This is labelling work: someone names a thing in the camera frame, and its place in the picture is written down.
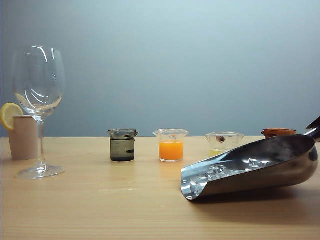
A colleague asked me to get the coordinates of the brown paper cup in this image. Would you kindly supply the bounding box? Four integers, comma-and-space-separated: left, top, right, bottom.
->
8, 115, 40, 161

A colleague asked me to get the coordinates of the smoked grey glass beaker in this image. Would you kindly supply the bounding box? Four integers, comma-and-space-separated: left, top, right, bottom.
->
107, 128, 140, 163

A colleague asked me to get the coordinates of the yellow lemon slice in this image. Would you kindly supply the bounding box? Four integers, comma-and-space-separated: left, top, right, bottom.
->
0, 102, 25, 131

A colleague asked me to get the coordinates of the amber brown glass beaker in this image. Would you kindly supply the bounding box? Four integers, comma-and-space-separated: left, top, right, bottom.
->
260, 128, 298, 139

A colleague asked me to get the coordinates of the clear wine glass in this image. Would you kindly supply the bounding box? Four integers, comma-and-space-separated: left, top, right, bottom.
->
11, 45, 67, 181

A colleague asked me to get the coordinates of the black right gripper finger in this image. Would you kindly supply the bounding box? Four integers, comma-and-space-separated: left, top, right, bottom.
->
306, 116, 320, 130

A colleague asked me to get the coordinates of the clear beaker with orange juice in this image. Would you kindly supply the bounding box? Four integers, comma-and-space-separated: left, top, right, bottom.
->
153, 128, 189, 163

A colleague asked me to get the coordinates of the stainless steel ice scoop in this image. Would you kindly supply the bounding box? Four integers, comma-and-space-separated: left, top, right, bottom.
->
180, 124, 320, 202

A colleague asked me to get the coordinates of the clear beaker with yellow liquid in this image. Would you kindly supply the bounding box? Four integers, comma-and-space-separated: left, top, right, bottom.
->
205, 131, 245, 157

